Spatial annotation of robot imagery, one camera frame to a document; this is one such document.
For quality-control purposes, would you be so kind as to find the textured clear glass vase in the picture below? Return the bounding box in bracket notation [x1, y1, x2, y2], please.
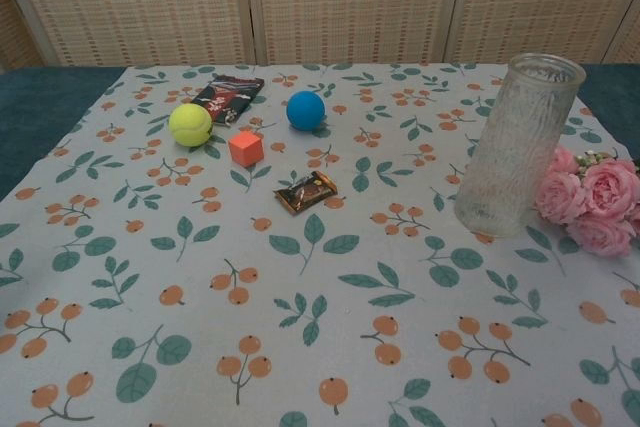
[453, 52, 587, 239]

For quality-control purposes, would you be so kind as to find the orange cube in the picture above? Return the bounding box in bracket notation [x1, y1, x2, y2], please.
[228, 130, 265, 167]

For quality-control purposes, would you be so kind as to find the yellow tennis ball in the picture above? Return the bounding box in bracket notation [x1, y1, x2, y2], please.
[168, 102, 214, 148]

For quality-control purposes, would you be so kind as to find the floral leaf berry tablecloth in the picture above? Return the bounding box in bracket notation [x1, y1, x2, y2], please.
[0, 62, 640, 427]

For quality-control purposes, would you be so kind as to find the pink rose bouquet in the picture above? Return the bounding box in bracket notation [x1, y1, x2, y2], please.
[534, 144, 640, 256]

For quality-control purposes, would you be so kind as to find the brown chocolate wrapper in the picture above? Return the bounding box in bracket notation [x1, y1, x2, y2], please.
[272, 170, 339, 217]

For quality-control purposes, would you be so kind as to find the black red snack packet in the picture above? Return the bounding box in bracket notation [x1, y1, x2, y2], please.
[191, 74, 266, 126]

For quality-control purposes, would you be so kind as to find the blue rubber ball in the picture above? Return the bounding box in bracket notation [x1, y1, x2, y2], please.
[286, 90, 327, 128]

